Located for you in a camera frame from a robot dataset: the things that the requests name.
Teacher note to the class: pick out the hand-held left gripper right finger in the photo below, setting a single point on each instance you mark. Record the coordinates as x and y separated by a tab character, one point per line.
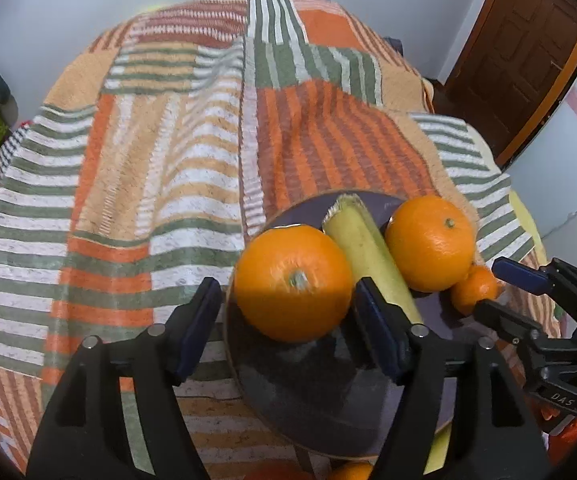
377	327

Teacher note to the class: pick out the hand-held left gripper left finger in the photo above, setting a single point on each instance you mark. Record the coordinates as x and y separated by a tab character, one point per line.
199	327

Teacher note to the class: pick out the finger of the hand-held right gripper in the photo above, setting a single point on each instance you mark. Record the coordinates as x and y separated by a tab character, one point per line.
516	275
503	319

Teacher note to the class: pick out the small tangerine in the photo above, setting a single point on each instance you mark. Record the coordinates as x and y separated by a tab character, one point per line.
474	287

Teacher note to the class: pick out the dark round plate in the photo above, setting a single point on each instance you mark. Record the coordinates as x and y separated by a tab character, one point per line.
313	390

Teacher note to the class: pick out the large orange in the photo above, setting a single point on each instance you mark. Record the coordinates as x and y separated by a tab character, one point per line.
288	285

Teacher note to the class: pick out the yellow bed sheet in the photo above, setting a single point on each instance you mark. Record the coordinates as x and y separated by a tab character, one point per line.
523	215

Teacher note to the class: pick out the yellow-green banana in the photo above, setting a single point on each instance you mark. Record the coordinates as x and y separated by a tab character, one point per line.
363	250

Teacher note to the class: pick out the medium orange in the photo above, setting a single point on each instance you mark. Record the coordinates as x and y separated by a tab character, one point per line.
428	245

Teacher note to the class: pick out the pale yellow object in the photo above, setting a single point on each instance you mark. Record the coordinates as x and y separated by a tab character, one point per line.
438	447

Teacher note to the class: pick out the striped orange green blanket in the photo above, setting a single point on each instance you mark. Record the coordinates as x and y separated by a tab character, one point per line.
143	160

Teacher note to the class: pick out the brown wooden door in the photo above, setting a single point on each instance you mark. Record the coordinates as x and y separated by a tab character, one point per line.
518	50

